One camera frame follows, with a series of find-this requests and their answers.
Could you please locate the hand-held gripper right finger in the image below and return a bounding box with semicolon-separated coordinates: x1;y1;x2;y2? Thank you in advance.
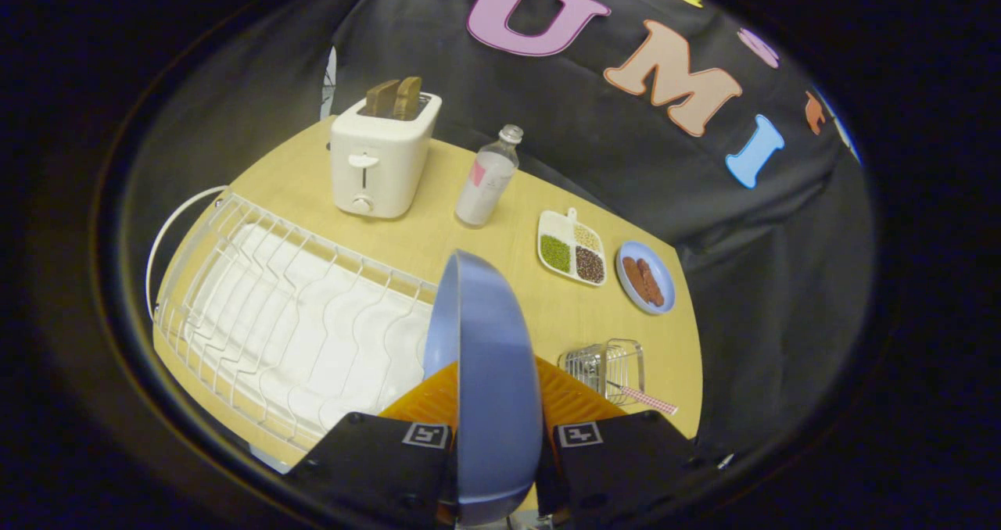
533;356;698;529

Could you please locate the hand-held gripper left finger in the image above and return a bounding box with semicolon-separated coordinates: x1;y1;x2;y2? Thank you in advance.
285;361;461;529

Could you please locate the spoon with checkered handle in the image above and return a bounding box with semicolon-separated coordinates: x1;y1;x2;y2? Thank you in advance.
607;381;680;417

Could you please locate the metal wire basket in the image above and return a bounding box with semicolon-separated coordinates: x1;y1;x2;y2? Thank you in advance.
558;338;647;406

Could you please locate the white wire dish rack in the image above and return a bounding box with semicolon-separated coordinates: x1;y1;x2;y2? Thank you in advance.
145;185;440;453

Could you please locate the small blue plate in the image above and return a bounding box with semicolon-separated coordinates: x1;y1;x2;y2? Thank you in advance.
615;240;676;316

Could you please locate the brown sausage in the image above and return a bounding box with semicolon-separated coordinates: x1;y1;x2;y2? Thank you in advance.
637;259;666;308
622;256;651;303

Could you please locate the white divided tray with beans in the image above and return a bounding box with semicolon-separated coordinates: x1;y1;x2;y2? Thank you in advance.
537;207;608;287

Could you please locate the white toaster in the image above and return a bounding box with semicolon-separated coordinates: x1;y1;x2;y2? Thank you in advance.
329;91;443;220

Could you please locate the clear bottle with pink label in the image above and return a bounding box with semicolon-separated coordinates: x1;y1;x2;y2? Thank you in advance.
455;124;524;227

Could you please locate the black backdrop cloth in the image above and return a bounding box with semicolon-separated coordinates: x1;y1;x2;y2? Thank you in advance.
125;0;877;468

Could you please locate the brown toast slice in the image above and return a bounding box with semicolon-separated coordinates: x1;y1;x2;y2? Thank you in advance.
393;76;423;121
364;79;402;118

